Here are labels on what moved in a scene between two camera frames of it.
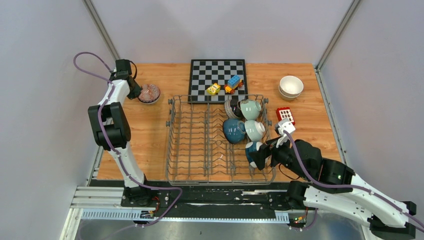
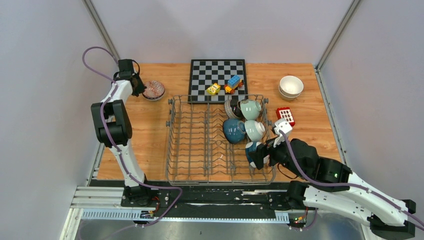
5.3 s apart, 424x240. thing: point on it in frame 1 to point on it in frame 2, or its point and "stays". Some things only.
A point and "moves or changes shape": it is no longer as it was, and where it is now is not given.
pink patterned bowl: [149, 92] moves or changes shape
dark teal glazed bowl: [234, 130] stays
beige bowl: [291, 86] stays
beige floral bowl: [291, 98] stays
